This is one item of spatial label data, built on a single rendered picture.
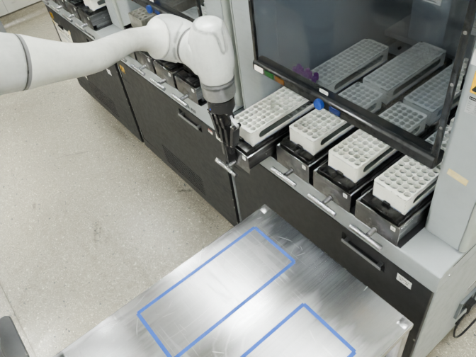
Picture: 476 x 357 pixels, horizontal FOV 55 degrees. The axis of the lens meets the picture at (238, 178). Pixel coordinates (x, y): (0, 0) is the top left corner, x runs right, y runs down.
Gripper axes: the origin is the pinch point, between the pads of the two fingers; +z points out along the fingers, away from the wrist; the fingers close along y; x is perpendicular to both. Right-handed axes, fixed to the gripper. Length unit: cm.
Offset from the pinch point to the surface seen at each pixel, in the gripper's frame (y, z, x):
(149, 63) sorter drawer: 67, 2, -11
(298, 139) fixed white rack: -14.4, -3.9, -14.5
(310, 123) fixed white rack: -13.1, -5.4, -20.7
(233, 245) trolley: -29.0, -1.9, 21.4
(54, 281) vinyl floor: 66, 80, 64
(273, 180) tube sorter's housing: -5.8, 16.8, -11.0
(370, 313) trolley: -62, -2, 11
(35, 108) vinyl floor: 208, 80, 19
